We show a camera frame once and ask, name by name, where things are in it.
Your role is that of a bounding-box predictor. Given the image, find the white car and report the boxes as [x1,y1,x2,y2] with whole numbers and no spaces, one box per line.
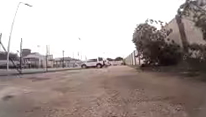
[80,56,107,69]

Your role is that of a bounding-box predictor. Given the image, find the brown dirt road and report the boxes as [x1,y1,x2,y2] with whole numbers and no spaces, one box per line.
[0,61,206,117]

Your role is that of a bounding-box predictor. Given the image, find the curved street lamp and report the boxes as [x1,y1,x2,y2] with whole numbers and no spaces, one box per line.
[2,1,36,72]

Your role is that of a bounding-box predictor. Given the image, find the tall leafy tree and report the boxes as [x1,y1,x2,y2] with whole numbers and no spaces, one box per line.
[173,0,206,73]

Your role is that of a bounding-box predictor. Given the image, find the low pale buildings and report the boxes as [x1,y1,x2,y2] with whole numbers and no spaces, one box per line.
[21,45,82,70]

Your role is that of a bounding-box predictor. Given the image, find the bushy green tree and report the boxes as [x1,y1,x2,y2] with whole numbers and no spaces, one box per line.
[130,17,186,68]

